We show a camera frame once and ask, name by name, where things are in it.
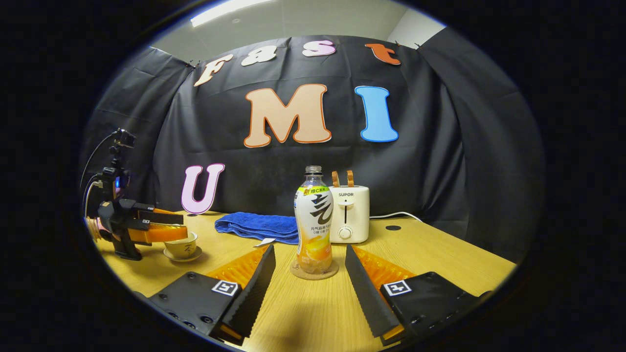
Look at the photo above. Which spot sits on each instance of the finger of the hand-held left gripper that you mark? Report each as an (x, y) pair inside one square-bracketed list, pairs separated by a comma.
[(161, 233), (164, 217)]

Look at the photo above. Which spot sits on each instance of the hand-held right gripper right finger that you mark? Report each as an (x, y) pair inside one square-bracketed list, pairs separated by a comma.
[(369, 298)]

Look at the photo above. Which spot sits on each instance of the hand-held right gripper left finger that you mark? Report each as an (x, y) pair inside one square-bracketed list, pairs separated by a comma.
[(254, 293)]

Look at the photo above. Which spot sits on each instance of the pale yellow ceramic teacup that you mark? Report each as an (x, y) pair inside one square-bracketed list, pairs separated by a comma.
[(182, 248)]

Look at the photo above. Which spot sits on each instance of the round cork coaster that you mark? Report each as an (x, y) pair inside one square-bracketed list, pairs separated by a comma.
[(298, 271)]

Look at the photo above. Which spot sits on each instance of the clear water bottle white label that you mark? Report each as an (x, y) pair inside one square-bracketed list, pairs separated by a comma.
[(314, 220)]

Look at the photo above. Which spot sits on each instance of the blue folded towel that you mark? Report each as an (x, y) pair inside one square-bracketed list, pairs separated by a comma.
[(259, 226)]

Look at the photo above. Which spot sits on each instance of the white toaster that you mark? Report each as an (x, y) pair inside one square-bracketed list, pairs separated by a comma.
[(352, 215)]

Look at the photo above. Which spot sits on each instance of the brown toast slice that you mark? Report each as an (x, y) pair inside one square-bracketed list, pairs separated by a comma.
[(335, 179), (350, 178)]

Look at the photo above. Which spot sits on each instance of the black backdrop cloth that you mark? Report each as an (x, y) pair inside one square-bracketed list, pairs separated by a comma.
[(430, 161)]

